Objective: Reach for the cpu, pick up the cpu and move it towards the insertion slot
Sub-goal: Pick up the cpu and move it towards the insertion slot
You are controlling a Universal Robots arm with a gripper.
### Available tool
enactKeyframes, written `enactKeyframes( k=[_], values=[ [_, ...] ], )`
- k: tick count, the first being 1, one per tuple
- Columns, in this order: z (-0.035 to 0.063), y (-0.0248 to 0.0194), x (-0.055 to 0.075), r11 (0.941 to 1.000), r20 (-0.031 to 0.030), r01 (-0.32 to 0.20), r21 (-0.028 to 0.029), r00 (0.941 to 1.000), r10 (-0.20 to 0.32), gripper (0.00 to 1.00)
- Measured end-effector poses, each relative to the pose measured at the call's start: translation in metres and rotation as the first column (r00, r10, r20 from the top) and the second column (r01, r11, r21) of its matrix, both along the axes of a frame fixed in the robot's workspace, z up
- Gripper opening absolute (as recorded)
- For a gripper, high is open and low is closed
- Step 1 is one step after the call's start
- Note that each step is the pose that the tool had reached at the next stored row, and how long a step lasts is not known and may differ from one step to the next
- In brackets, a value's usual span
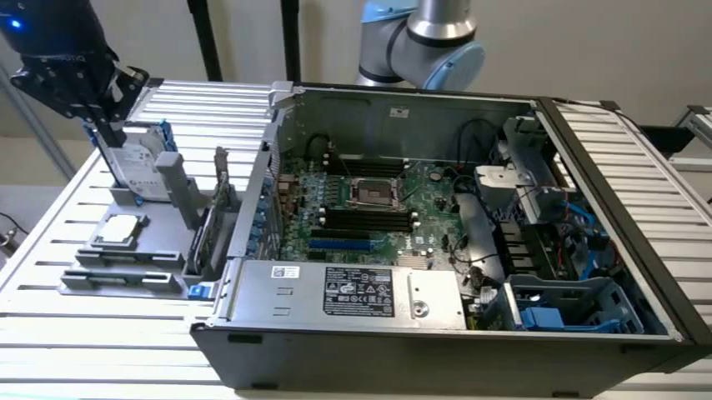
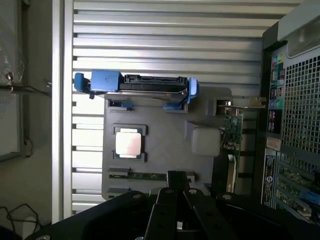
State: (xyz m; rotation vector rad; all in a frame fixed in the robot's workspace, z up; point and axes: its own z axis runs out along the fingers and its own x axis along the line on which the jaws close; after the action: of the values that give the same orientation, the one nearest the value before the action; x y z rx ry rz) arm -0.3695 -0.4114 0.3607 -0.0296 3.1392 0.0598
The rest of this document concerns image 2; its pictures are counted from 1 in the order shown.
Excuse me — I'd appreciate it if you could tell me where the silver square CPU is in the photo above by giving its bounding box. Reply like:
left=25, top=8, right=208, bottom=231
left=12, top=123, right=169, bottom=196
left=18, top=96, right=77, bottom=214
left=115, top=128, right=143, bottom=159

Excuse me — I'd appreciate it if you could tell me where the green RAM stick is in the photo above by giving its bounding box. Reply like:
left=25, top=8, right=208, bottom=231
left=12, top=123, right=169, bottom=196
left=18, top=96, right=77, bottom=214
left=126, top=172, right=168, bottom=181

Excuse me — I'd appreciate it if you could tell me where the pale grey square block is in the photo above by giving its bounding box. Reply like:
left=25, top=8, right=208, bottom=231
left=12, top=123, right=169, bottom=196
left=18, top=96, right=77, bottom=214
left=191, top=124, right=224, bottom=156

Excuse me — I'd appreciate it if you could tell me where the grey plastic parts rack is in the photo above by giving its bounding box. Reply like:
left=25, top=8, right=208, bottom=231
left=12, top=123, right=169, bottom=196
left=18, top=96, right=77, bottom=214
left=100, top=86, right=235, bottom=201

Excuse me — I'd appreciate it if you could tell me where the green graphics card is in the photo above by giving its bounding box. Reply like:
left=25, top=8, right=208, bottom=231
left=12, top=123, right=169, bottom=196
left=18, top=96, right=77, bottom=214
left=215, top=96, right=266, bottom=194

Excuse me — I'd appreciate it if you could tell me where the hard disk in blue carrier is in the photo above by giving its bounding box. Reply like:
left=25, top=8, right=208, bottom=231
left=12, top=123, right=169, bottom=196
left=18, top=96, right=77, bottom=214
left=73, top=70, right=200, bottom=111

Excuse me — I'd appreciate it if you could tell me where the black PC case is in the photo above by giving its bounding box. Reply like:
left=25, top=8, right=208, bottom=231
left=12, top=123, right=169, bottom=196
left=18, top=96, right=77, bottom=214
left=259, top=0, right=320, bottom=226

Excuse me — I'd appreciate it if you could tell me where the clear plastic bag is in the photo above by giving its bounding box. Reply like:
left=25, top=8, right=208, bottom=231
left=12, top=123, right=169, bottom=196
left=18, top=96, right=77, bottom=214
left=0, top=14, right=26, bottom=87

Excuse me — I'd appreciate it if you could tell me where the black cable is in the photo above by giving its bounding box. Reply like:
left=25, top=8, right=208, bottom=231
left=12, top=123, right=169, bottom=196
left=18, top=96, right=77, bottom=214
left=0, top=203, right=42, bottom=227

